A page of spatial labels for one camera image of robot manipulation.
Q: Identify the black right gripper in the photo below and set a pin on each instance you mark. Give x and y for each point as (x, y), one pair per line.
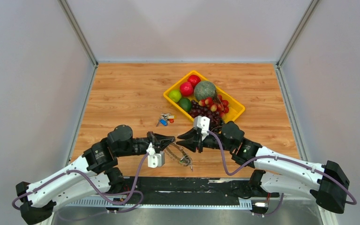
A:
(191, 144)

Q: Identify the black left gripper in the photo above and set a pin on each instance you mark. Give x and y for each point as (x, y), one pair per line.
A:
(161, 141)

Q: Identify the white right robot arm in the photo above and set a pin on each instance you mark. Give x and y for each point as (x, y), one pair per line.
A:
(326, 184)

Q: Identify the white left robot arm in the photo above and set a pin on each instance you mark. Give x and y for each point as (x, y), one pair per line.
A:
(94, 172)

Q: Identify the key bunch with coloured tags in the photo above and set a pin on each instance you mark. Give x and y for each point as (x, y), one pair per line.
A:
(165, 119)

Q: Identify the purple grape bunch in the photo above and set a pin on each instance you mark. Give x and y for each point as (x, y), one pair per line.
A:
(216, 119)

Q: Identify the dark green avocado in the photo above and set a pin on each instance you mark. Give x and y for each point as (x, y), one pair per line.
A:
(185, 104)

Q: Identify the light green apple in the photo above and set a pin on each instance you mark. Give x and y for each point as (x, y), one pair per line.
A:
(175, 95)

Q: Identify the netted green melon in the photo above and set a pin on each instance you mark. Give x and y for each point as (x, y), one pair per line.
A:
(204, 89)

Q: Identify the red apple front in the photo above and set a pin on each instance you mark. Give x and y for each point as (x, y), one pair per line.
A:
(186, 89)

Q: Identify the red apple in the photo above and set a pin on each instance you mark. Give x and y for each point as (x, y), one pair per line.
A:
(186, 89)
(194, 80)

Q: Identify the yellow plastic tray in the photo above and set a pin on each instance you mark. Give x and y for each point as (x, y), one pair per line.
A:
(236, 109)

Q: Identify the red apple back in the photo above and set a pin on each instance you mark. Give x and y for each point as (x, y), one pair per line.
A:
(194, 80)

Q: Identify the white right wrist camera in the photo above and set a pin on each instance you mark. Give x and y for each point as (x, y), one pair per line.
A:
(202, 126)

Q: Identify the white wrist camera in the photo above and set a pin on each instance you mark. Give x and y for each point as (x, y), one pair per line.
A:
(202, 126)
(155, 157)

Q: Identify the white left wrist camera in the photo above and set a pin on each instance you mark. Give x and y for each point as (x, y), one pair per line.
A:
(155, 157)

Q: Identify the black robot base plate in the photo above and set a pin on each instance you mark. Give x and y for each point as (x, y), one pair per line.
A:
(194, 191)

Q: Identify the left aluminium frame post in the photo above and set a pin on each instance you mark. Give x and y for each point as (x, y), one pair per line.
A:
(78, 31)

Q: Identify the aluminium frame post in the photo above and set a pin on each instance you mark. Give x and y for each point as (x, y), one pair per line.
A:
(299, 28)
(78, 31)

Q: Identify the right aluminium frame post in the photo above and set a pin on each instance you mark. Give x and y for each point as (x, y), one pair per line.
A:
(299, 28)

